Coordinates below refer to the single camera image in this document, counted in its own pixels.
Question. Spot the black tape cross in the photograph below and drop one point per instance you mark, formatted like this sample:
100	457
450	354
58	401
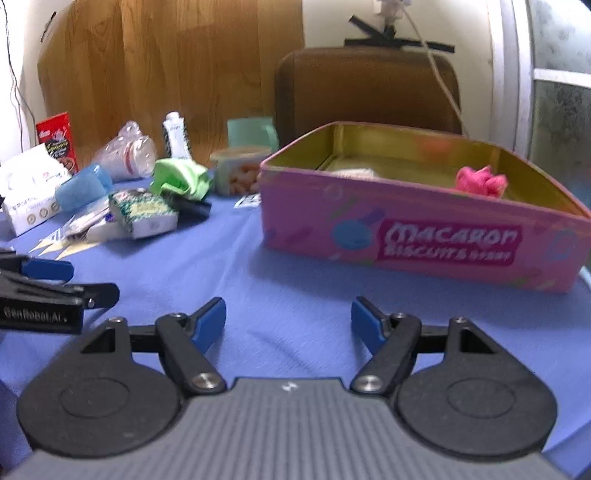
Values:
392	41

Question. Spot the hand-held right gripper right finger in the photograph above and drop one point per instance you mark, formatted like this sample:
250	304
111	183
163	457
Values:
364	323

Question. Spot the green cloth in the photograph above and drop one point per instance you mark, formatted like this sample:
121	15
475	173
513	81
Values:
180	175

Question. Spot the light blue soft pack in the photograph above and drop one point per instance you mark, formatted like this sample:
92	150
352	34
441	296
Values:
83	187

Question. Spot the pink biscuit tin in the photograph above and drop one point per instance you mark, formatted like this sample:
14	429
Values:
323	221

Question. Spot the wooden board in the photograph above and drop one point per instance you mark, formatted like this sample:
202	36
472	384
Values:
184	69

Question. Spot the white bottle with black print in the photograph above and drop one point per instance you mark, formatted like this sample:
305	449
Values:
176	136

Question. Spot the pink cloth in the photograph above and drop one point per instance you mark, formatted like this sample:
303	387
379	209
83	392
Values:
480	181

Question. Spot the brown chair back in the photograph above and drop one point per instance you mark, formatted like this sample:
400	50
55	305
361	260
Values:
360	87

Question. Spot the white power plug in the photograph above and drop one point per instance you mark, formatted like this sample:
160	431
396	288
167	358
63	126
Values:
390	7

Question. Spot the green patterned tissue pack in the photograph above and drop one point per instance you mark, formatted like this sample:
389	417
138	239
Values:
141	210

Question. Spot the red snack box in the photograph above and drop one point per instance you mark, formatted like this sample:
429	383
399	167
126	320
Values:
57	138

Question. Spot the frosted glass window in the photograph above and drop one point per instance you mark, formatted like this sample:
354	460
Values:
554	115

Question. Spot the mint green cup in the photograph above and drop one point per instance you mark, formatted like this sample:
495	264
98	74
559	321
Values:
249	131

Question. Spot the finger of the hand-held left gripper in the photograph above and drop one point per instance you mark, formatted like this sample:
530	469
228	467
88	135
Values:
48	270
99	294

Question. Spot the clear container of nuts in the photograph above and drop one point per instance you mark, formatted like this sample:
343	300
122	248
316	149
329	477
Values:
238	173

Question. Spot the black and white card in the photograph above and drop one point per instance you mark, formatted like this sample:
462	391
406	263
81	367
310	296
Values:
247	201

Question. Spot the black flat item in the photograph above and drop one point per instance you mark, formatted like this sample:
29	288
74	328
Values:
194	207

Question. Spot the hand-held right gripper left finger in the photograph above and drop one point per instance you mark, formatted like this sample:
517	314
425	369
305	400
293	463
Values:
210	323

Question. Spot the white tissue packet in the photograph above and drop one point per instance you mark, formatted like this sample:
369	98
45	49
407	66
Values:
27	189

